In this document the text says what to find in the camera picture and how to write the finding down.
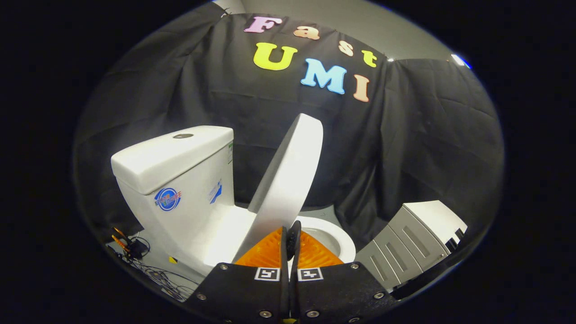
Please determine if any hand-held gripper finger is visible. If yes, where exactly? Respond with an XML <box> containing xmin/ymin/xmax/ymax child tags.
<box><xmin>287</xmin><ymin>220</ymin><xmax>399</xmax><ymax>322</ymax></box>
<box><xmin>184</xmin><ymin>226</ymin><xmax>289</xmax><ymax>322</ymax></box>

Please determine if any grey white cabinet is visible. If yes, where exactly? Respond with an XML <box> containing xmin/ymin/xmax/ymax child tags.
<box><xmin>355</xmin><ymin>200</ymin><xmax>468</xmax><ymax>293</ymax></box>

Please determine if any white toilet lid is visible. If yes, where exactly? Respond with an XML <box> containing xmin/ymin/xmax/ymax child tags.
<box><xmin>232</xmin><ymin>113</ymin><xmax>324</xmax><ymax>264</ymax></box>

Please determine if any thin black cable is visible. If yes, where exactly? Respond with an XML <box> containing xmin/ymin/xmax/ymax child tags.
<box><xmin>128</xmin><ymin>257</ymin><xmax>199</xmax><ymax>302</ymax></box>

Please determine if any white ceramic toilet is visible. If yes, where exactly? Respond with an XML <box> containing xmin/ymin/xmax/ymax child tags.
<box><xmin>111</xmin><ymin>126</ymin><xmax>356</xmax><ymax>277</ymax></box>

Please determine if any black backdrop cloth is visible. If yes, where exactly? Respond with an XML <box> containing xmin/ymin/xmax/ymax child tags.
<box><xmin>74</xmin><ymin>2</ymin><xmax>504</xmax><ymax>239</ymax></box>

